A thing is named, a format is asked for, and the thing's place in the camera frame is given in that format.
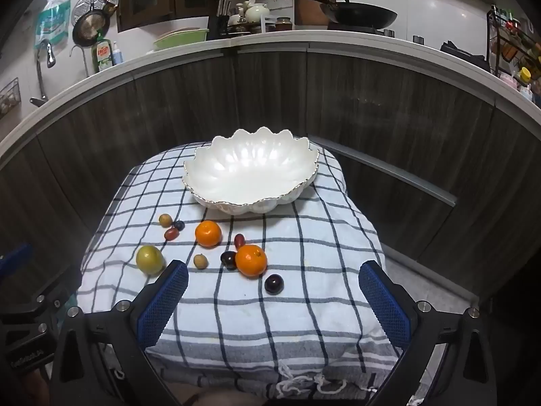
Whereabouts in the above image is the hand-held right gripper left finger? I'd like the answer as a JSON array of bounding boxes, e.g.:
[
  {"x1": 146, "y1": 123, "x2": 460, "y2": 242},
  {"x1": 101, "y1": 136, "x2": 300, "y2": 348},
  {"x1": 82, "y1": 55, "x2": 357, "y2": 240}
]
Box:
[{"x1": 50, "y1": 259, "x2": 189, "y2": 406}]

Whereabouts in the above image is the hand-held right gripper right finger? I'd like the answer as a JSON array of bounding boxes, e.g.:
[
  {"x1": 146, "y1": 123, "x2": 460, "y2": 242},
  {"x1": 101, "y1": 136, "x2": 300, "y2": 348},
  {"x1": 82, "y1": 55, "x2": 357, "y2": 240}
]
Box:
[{"x1": 358, "y1": 260, "x2": 495, "y2": 406}]

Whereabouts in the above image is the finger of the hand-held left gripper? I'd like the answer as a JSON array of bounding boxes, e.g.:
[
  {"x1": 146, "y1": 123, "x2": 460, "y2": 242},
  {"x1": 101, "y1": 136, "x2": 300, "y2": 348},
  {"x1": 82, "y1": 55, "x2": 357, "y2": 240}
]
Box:
[
  {"x1": 0, "y1": 243, "x2": 33, "y2": 277},
  {"x1": 0, "y1": 264, "x2": 83, "y2": 318}
]

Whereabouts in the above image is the yellow-green round fruit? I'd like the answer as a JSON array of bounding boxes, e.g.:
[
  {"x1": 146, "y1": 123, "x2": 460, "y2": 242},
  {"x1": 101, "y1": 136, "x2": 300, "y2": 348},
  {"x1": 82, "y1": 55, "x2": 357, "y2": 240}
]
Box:
[{"x1": 136, "y1": 245, "x2": 165, "y2": 275}]

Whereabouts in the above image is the orange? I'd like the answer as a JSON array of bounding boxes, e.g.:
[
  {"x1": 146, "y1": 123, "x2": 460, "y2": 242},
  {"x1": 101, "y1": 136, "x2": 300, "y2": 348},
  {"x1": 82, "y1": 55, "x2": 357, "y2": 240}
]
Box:
[
  {"x1": 195, "y1": 220, "x2": 222, "y2": 248},
  {"x1": 235, "y1": 245, "x2": 268, "y2": 278}
]

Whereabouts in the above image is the white scalloped bowl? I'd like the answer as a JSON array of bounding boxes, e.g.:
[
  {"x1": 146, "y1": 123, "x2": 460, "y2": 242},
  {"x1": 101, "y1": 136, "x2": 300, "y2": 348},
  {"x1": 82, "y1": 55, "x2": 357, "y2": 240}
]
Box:
[{"x1": 183, "y1": 126, "x2": 321, "y2": 215}]

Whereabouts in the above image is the checked white cloth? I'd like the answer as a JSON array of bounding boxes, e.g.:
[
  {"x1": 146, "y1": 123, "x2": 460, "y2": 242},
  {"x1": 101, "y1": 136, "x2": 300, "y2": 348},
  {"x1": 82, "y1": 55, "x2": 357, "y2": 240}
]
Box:
[{"x1": 76, "y1": 140, "x2": 403, "y2": 400}]

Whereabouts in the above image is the chrome faucet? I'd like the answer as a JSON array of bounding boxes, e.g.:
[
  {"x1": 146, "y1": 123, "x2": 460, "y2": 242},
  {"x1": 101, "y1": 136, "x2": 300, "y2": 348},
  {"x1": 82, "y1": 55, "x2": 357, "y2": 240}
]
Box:
[{"x1": 29, "y1": 39, "x2": 56, "y2": 107}]

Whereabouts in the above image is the green dish soap bottle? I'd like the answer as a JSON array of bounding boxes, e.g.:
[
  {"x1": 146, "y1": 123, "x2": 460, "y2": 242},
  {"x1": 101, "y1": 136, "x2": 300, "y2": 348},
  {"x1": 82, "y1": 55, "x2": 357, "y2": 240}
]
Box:
[{"x1": 92, "y1": 29, "x2": 113, "y2": 72}]

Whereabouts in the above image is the wooden kitchen cabinet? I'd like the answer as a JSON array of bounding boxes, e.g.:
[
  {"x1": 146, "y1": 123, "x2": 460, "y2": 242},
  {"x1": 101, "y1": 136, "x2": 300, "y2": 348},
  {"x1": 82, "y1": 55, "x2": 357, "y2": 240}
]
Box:
[{"x1": 0, "y1": 42, "x2": 541, "y2": 305}]

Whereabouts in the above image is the teal printed plastic bag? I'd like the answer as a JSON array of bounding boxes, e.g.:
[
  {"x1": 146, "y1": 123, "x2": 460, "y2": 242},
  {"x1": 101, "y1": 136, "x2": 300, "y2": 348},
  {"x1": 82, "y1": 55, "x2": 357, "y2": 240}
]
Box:
[{"x1": 34, "y1": 0, "x2": 72, "y2": 53}]

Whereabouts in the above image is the hanging frying pan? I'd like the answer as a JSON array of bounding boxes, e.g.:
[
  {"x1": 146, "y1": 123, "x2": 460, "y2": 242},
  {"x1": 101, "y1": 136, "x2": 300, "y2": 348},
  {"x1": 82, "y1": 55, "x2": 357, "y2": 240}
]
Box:
[{"x1": 72, "y1": 2, "x2": 117, "y2": 47}]

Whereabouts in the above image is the green plastic basin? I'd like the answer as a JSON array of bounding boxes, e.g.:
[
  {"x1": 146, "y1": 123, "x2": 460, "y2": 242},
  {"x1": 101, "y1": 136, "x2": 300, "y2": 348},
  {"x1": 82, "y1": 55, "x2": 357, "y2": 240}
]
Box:
[{"x1": 153, "y1": 27, "x2": 209, "y2": 50}]

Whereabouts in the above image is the perforated metal steamer tray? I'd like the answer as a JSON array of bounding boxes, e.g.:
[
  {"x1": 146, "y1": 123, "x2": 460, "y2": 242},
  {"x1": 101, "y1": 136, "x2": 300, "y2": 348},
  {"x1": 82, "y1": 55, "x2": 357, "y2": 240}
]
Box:
[{"x1": 71, "y1": 0, "x2": 119, "y2": 26}]

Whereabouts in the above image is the black cloth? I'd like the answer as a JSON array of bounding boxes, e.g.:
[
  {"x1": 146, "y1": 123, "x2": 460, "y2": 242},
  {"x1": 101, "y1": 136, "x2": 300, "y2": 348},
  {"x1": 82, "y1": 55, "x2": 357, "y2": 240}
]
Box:
[{"x1": 440, "y1": 40, "x2": 491, "y2": 68}]

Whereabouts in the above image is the black gas stove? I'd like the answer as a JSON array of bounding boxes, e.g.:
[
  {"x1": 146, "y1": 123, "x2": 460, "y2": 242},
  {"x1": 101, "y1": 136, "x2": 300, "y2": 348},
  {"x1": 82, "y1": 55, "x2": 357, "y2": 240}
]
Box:
[{"x1": 327, "y1": 23, "x2": 396, "y2": 37}]

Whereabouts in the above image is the black knife block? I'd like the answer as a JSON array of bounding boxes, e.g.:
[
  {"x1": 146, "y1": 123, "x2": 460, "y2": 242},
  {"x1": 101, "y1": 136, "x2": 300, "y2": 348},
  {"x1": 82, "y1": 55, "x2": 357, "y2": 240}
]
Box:
[{"x1": 207, "y1": 0, "x2": 232, "y2": 40}]

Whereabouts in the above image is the black wok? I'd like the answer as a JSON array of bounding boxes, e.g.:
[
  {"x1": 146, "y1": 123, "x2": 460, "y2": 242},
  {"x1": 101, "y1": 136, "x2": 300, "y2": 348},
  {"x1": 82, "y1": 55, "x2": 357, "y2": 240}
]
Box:
[{"x1": 291, "y1": 0, "x2": 398, "y2": 27}]

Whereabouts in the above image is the cream teapot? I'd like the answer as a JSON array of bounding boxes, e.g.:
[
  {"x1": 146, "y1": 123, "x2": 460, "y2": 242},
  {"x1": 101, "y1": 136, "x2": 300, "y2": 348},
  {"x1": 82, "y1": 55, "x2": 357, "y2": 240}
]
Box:
[{"x1": 245, "y1": 3, "x2": 270, "y2": 23}]

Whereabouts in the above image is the grey metal cabinet rail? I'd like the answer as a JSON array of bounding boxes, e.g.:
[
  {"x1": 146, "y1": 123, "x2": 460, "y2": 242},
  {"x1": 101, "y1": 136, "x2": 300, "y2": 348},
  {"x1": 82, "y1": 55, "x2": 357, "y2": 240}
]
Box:
[{"x1": 313, "y1": 136, "x2": 458, "y2": 207}]

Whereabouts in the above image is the wire wall basket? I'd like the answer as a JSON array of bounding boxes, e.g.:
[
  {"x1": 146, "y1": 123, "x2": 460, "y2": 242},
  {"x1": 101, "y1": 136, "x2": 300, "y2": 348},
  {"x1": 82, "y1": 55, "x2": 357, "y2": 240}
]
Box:
[{"x1": 0, "y1": 77, "x2": 21, "y2": 120}]

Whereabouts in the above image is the black wire spice rack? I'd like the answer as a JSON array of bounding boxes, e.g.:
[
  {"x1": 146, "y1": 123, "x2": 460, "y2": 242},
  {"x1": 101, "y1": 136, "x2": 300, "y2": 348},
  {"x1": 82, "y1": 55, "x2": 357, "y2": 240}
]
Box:
[{"x1": 486, "y1": 5, "x2": 541, "y2": 94}]

